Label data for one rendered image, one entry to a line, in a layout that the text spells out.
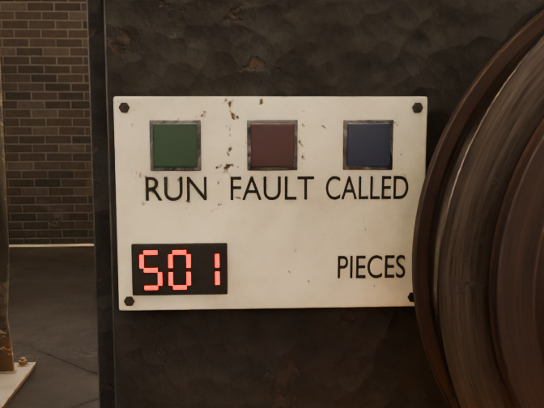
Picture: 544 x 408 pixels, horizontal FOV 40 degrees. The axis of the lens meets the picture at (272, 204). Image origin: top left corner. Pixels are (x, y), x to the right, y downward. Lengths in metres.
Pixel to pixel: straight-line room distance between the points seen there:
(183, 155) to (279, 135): 0.08
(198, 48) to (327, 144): 0.13
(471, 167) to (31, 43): 6.40
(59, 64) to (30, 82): 0.29
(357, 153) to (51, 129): 6.20
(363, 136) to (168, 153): 0.16
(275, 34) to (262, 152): 0.10
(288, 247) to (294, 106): 0.12
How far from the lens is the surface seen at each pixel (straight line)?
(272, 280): 0.64
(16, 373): 3.66
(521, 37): 0.60
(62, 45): 6.76
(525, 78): 0.53
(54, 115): 6.76
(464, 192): 0.52
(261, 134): 0.62
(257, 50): 0.64
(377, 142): 0.63
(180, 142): 0.62
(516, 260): 0.52
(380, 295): 0.65
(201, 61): 0.64
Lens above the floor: 1.23
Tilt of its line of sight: 8 degrees down
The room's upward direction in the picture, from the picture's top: straight up
